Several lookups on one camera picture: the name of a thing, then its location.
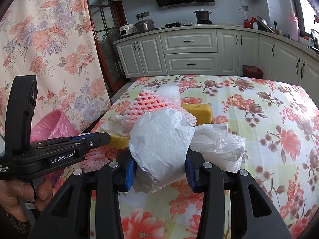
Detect pink thermos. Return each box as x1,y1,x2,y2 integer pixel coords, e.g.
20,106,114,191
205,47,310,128
288,12,300,42

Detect floral tablecloth table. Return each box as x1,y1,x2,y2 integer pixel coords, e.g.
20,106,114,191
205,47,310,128
52,76,319,239

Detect wooden glass door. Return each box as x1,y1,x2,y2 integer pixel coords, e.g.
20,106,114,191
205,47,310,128
86,0,130,97

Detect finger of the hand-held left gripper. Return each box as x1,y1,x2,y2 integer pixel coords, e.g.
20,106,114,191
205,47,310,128
32,133,100,147
37,132,111,153

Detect white rice cooker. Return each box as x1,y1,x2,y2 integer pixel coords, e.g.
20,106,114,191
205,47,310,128
119,24,136,37

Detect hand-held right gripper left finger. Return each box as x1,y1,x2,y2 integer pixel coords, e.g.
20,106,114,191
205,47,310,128
27,152,138,239

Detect person's left hand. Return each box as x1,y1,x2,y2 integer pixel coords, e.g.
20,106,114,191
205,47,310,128
0,177,54,222

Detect floral curtain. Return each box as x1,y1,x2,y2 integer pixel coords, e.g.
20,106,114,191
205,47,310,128
0,0,112,155

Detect black cooking pot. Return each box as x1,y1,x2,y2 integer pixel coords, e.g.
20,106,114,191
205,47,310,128
192,9,213,22

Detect window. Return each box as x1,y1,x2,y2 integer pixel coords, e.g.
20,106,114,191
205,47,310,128
289,0,319,38

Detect black gas stove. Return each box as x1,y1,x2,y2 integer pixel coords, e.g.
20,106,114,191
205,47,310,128
165,21,218,28

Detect yellow sponge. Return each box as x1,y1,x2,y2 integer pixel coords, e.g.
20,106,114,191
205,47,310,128
181,103,212,125
100,119,131,150

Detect pink foam fruit net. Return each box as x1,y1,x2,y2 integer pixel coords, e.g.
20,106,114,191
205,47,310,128
124,91,197,128
82,146,117,171

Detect silver rice cooker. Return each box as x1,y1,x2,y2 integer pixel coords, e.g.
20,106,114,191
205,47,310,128
135,19,155,33

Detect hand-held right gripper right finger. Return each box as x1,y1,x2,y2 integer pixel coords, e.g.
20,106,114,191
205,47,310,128
186,149,292,239

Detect white tissue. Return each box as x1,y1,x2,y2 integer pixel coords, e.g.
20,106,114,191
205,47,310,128
107,115,134,135

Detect white cabinet drawer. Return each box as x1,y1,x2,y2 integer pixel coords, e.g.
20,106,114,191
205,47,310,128
161,30,218,53
164,53,219,75

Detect red floor waste bin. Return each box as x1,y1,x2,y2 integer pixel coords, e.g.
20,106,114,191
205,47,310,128
243,65,264,79

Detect pink trash bin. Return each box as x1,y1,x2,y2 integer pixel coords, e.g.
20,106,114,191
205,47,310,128
31,109,80,187

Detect white crumpled plastic bag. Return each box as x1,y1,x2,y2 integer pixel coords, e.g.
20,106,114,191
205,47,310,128
191,123,246,162

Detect steel faucet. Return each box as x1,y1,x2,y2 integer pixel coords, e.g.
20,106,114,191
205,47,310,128
310,29,319,53

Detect white foam pad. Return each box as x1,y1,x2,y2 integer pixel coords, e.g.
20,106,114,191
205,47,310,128
221,133,247,173

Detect white paper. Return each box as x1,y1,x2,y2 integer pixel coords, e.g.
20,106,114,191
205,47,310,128
128,108,196,193

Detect white foam sheet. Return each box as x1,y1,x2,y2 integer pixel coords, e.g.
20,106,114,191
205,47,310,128
157,86,181,105

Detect red kettle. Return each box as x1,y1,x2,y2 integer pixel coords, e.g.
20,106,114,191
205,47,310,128
244,17,259,29

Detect white kitchen base cabinet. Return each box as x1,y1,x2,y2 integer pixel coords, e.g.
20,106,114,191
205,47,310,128
113,26,319,91

